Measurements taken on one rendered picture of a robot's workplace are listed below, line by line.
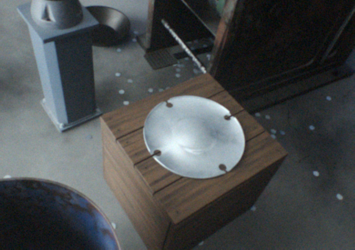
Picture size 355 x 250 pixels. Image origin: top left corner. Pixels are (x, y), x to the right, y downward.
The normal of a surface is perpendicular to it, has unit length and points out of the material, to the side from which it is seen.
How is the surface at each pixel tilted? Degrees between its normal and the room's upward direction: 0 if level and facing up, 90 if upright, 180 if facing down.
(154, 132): 0
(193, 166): 0
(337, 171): 0
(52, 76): 90
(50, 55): 90
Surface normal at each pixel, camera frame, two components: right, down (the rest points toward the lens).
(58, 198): -0.21, 0.71
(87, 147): 0.13, -0.63
